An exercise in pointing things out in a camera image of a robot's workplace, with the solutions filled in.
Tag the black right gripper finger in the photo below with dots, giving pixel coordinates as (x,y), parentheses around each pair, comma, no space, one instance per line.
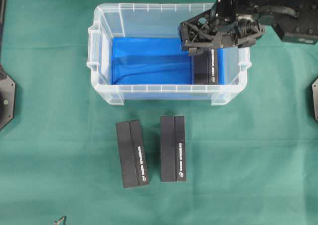
(194,51)

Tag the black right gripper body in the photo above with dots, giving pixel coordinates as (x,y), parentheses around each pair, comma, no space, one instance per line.
(219,28)

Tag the black box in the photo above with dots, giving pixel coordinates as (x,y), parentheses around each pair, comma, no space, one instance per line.
(205,68)
(172,149)
(132,154)

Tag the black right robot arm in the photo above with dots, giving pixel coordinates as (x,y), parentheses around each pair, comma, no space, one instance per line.
(294,21)

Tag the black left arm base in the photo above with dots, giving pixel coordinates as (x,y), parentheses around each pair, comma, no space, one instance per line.
(7,84)

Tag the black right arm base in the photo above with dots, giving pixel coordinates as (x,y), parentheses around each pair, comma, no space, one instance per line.
(315,98)

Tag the blue cloth case liner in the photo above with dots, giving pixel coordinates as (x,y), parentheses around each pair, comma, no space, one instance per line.
(154,61)

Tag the clear plastic storage case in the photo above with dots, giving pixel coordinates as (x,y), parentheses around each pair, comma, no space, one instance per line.
(146,20)

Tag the small metal clip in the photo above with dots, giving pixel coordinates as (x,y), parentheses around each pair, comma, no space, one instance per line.
(60,221)

